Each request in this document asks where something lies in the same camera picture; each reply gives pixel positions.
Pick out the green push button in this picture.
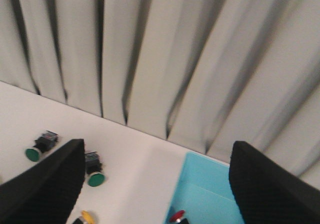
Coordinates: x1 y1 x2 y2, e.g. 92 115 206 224
84 152 106 187
24 130 59 162

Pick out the grey pleated curtain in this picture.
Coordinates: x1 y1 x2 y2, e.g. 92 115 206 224
0 0 320 188

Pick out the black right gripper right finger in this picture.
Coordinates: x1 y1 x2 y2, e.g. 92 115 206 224
228 141 320 224

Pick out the right yellow push button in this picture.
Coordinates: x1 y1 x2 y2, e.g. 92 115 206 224
72 210 96 224

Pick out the red push button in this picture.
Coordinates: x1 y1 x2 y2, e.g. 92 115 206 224
169 210 189 224

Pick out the left green push button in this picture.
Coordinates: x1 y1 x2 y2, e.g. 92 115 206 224
24 130 59 162

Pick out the right green push button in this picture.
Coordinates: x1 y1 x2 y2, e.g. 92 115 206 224
84 152 106 187

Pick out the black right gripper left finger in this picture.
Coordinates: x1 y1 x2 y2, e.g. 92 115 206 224
0 139 85 224

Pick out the turquoise plastic box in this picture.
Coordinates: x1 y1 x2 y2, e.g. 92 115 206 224
163 152 244 224

